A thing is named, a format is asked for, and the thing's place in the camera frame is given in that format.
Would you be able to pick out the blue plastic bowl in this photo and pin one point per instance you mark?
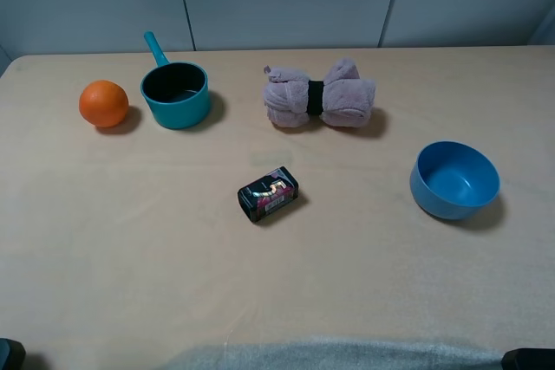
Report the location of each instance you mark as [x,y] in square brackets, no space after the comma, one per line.
[453,181]

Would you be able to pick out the black robot base left corner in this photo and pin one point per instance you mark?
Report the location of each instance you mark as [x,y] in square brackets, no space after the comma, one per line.
[12,354]

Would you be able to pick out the rolled pink towel, black band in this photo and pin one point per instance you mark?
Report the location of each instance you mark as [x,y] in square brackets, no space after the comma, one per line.
[342,99]

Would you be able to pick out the orange fruit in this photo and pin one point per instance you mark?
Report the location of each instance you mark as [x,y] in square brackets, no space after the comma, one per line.
[103,104]

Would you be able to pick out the black robot base right corner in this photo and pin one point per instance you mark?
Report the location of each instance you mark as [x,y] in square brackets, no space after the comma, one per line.
[529,359]

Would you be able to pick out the grey cloth at table edge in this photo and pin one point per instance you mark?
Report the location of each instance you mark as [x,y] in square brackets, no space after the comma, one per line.
[338,353]

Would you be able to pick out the black gum box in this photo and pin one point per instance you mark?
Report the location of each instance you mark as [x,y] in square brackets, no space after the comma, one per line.
[268,194]

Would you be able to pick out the teal saucepan with handle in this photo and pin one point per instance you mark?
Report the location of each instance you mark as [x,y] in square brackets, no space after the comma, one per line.
[177,93]

